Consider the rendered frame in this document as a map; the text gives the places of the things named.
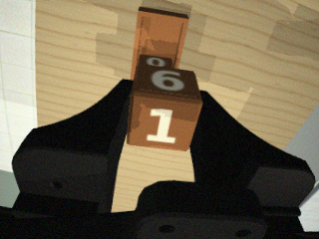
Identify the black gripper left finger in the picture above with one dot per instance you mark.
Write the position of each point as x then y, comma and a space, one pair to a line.
70, 167

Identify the orange rectangular tray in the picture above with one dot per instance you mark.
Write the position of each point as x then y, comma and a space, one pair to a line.
159, 33

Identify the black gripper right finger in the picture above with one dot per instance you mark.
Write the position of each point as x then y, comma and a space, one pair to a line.
223, 151

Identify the brown calendar cube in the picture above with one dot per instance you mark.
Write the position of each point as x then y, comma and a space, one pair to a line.
155, 61
164, 108

